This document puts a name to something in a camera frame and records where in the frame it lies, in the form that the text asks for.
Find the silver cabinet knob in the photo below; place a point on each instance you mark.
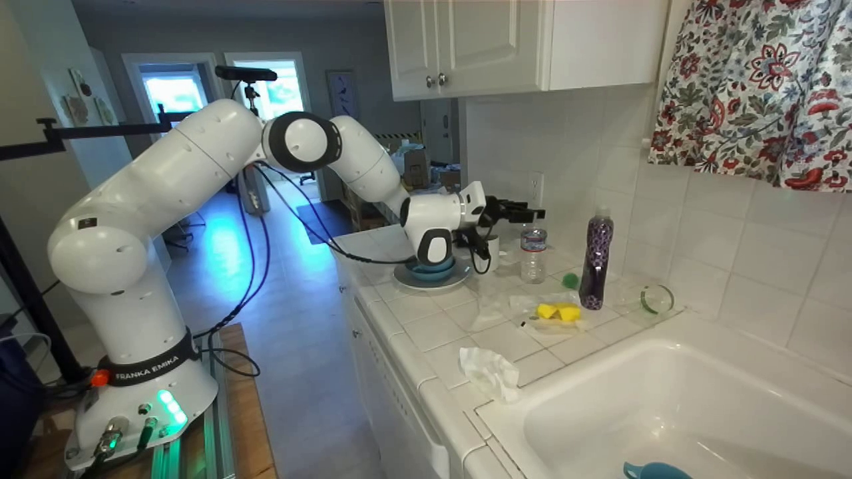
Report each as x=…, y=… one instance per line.
x=428, y=79
x=442, y=79

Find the cluttered blue storage bin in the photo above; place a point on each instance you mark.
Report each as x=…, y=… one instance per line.
x=434, y=174

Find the purple dish soap bottle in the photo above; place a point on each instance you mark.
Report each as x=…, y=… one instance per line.
x=596, y=267

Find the small green scrubber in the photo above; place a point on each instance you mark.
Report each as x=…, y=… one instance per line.
x=571, y=280

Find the dark doormat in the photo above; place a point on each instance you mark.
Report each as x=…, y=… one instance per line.
x=314, y=215

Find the black boom rod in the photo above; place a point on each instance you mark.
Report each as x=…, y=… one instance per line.
x=89, y=134

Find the white kitchen sink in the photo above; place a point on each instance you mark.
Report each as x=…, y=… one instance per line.
x=675, y=408

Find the grey plate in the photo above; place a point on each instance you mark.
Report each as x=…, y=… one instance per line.
x=462, y=283

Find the black camera on stand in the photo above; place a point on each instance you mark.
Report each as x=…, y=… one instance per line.
x=246, y=71

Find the clear plastic bag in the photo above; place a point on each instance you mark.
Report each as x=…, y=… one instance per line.
x=496, y=308

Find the narrow white cabinet door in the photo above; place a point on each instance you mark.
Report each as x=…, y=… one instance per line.
x=488, y=41

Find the white base cabinet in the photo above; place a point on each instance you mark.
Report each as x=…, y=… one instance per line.
x=388, y=399

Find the teal cup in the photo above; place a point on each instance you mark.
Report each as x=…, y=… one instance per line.
x=656, y=472

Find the yellow sponge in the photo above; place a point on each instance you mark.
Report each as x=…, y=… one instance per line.
x=559, y=312

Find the crumpled white paper towel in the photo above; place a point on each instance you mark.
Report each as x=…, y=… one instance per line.
x=488, y=364

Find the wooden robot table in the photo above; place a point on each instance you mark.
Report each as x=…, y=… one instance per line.
x=253, y=415

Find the floral curtain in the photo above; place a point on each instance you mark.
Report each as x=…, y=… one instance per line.
x=761, y=89

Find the clear glass bowl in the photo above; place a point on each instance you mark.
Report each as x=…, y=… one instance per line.
x=645, y=299

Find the clear plastic water bottle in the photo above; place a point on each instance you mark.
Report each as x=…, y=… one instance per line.
x=534, y=256

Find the dark blue bag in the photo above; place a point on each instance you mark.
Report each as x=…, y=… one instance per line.
x=17, y=408

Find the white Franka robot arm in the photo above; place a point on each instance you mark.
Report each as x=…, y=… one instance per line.
x=134, y=239

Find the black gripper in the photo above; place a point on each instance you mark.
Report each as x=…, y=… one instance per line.
x=502, y=212

